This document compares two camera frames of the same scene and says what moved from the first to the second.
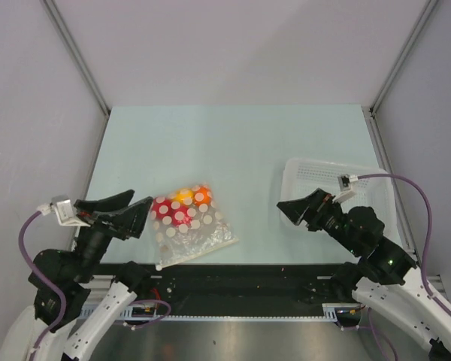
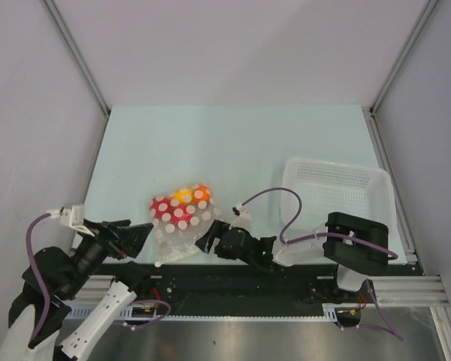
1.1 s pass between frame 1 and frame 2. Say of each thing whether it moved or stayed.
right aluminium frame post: stayed
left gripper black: moved
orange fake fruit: stayed
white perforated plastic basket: stayed
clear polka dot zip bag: stayed
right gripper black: moved
